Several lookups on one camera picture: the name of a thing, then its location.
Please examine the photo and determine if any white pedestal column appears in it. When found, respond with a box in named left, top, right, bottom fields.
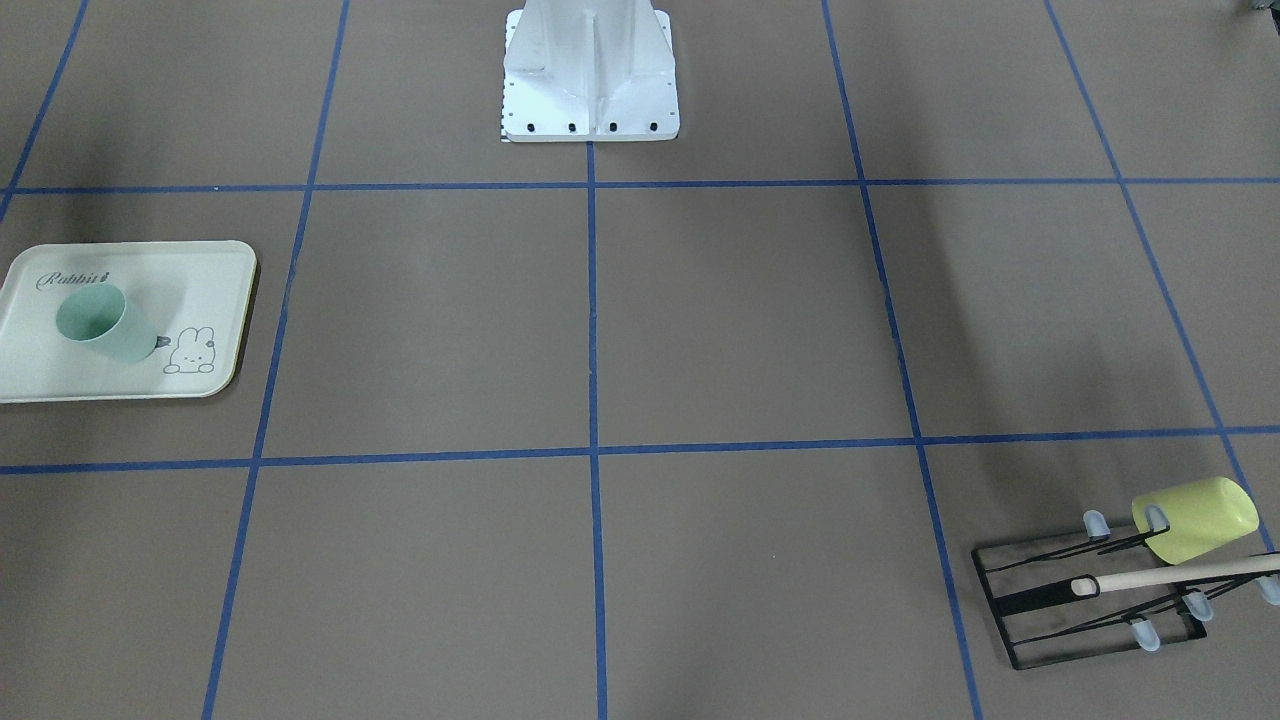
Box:
left=500, top=1, right=681, bottom=143

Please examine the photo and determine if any black wire cup rack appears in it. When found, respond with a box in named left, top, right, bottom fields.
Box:
left=970, top=503, right=1277, bottom=671

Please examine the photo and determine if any pale green cup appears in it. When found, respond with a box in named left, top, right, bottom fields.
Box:
left=54, top=283, right=160, bottom=364

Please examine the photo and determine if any yellow cup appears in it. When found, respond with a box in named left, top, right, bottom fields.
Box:
left=1130, top=477, right=1260, bottom=565

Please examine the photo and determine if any cream rabbit tray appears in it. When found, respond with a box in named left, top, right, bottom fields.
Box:
left=3, top=240, right=257, bottom=404

